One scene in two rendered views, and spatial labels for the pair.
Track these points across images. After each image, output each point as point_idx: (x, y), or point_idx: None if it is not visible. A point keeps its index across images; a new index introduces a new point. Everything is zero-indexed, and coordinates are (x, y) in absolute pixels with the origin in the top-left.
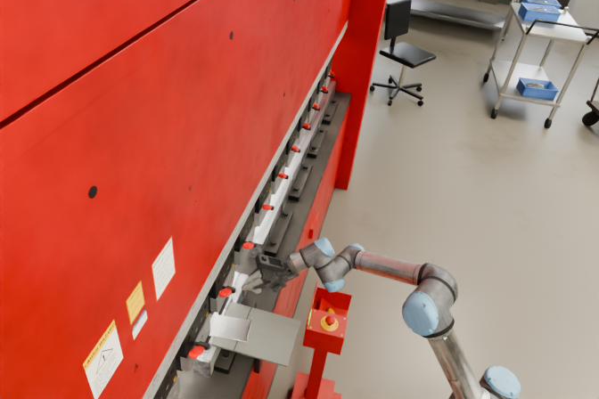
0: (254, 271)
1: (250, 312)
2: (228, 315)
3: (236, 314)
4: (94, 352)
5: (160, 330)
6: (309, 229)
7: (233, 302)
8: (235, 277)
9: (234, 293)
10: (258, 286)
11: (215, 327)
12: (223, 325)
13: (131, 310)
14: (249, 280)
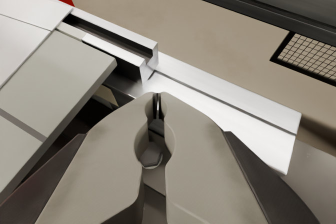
0: (260, 169)
1: (19, 126)
2: (48, 42)
3: (36, 69)
4: None
5: None
6: None
7: (107, 64)
8: (268, 113)
9: (181, 99)
10: (49, 171)
11: (20, 1)
12: (12, 21)
13: None
14: (169, 117)
